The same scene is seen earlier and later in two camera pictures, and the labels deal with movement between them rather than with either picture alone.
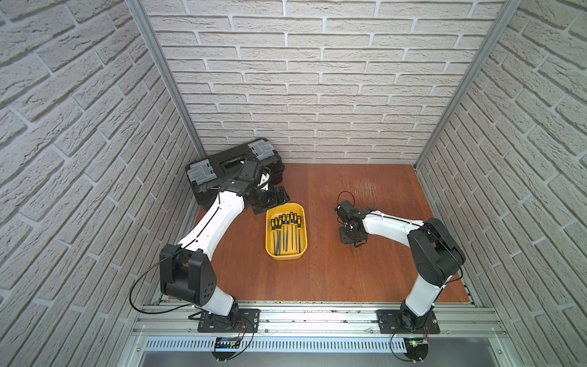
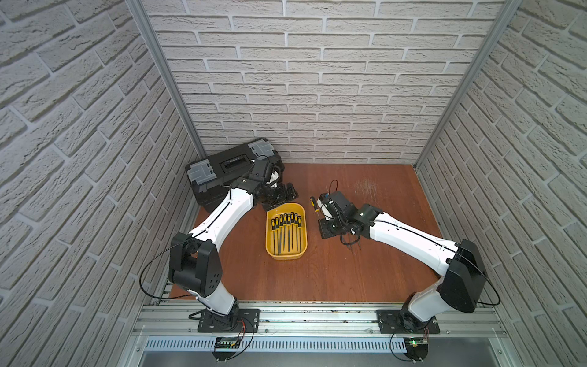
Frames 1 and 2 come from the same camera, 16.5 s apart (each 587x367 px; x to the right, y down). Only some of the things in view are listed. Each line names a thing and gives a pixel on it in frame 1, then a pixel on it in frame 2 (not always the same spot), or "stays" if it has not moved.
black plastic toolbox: [257, 161] stays
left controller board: [225, 342] stays
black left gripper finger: [277, 190] to [290, 189]
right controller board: [416, 348] stays
